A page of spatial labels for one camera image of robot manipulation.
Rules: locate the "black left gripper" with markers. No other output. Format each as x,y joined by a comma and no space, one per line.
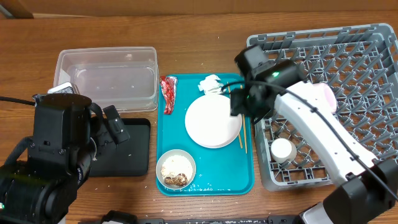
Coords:
100,129

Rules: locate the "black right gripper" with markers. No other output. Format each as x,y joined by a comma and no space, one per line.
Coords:
237,106

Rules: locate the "wooden chopstick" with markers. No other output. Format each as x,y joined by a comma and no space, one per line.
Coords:
240,141
244,133

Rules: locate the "large white plate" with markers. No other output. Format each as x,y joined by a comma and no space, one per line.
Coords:
209,123

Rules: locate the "white cup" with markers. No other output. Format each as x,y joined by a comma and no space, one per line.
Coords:
283,150

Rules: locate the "pink white bowl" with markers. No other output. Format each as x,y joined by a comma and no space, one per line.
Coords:
329,96

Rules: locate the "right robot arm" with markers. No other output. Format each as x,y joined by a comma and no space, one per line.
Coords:
365,186

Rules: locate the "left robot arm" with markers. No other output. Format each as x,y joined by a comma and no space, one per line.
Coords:
41,176

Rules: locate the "black rectangular tray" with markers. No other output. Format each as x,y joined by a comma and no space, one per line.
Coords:
128,159

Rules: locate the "crumpled white tissue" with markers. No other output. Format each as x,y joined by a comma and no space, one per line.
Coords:
211,85

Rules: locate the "clear plastic bin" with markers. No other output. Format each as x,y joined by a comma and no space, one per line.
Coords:
125,77

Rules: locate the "red snack wrapper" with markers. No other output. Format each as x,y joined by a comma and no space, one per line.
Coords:
168,86

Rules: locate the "teal plastic tray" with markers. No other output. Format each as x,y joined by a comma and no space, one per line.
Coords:
227,170

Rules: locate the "grey bowl with rice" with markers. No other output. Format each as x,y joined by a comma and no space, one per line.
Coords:
175,169

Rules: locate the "grey dish rack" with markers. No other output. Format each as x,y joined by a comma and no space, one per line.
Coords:
359,63

